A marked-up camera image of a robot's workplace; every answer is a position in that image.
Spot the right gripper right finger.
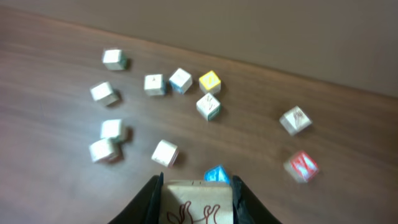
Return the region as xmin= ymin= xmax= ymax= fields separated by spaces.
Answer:
xmin=230 ymin=175 xmax=281 ymax=224

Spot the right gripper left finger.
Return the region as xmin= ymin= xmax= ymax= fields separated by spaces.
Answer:
xmin=109 ymin=172 xmax=164 ymax=224

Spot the wooden block green picture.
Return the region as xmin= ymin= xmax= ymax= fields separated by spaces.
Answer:
xmin=159 ymin=180 xmax=234 ymax=224

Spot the blue X wooden block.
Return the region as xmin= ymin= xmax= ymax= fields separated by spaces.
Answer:
xmin=204 ymin=165 xmax=230 ymax=184

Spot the plain wooden block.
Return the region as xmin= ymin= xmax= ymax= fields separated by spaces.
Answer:
xmin=151 ymin=139 xmax=178 ymax=167

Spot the red top wooden block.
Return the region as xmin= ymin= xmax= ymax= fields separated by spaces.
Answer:
xmin=284 ymin=151 xmax=319 ymax=183

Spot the wooden block red side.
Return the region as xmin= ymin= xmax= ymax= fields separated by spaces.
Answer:
xmin=89 ymin=138 xmax=121 ymax=163

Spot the wooden block teal side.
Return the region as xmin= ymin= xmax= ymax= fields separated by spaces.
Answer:
xmin=100 ymin=119 xmax=127 ymax=142

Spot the wooden block far right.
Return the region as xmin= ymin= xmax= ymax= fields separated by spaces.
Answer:
xmin=279 ymin=106 xmax=312 ymax=136

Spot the wooden block green side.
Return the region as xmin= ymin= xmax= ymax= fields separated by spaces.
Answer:
xmin=196 ymin=93 xmax=221 ymax=121

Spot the wooden block yellow side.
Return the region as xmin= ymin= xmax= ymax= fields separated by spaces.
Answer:
xmin=90 ymin=82 xmax=120 ymax=106

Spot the wooden block red letter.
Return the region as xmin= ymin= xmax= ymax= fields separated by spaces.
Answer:
xmin=144 ymin=74 xmax=166 ymax=96

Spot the yellow top wooden block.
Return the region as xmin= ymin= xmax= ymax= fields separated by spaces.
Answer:
xmin=199 ymin=70 xmax=221 ymax=95

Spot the wooden block blue side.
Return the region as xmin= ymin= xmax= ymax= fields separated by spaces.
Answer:
xmin=169 ymin=68 xmax=193 ymax=94

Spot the wooden block top left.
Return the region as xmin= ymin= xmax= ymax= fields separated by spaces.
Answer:
xmin=102 ymin=49 xmax=127 ymax=70

